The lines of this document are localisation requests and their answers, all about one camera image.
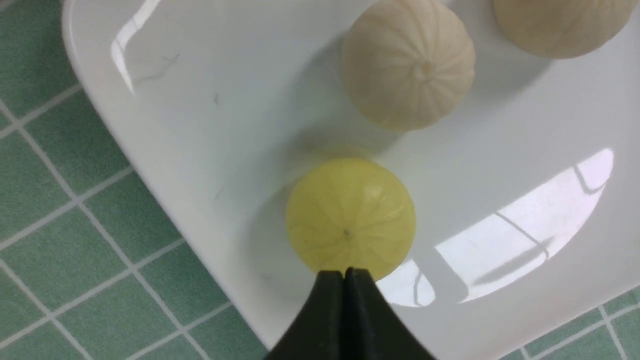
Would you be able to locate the white steamed bun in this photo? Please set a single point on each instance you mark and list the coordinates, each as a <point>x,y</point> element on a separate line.
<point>406,64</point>
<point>561,29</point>

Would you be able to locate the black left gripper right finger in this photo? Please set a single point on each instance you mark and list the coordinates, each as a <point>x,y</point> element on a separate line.
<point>371,329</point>

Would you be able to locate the green checkered tablecloth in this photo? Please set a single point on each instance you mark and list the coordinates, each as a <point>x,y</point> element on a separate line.
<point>92,267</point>

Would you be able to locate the yellow steamed bun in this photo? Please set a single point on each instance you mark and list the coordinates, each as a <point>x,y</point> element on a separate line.
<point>351,213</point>

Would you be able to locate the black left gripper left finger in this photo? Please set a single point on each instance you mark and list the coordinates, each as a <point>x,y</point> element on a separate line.
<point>314,333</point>

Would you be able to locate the white square plate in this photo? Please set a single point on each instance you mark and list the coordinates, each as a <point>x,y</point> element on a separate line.
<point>526,195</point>

